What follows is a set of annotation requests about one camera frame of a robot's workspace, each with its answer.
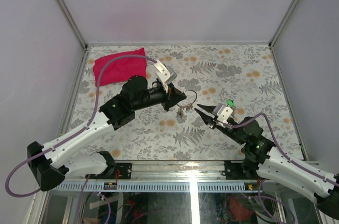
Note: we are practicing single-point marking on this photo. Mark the slotted cable duct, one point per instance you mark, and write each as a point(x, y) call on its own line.
point(128, 186)

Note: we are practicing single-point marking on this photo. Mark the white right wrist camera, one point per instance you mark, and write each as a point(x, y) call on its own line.
point(222, 112)

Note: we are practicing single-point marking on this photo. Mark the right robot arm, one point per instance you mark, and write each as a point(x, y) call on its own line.
point(264, 158)

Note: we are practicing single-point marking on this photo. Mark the metal mounting rail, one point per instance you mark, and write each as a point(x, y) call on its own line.
point(181, 171)

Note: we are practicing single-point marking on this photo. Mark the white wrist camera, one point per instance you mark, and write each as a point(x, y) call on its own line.
point(165, 74)
point(222, 112)

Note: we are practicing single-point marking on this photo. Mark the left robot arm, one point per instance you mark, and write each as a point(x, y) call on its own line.
point(55, 161)

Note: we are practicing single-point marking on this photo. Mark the red cloth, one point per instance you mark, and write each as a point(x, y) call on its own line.
point(120, 70)

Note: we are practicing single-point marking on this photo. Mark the green key tag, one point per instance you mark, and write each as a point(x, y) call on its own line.
point(230, 103)

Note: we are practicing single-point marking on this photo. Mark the large metal keyring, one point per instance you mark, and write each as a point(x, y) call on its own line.
point(187, 104)

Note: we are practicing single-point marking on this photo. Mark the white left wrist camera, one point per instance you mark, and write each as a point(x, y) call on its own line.
point(165, 74)

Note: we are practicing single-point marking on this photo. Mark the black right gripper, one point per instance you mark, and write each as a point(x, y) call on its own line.
point(207, 119)

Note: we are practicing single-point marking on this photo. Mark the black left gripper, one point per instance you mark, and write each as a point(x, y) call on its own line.
point(174, 96)

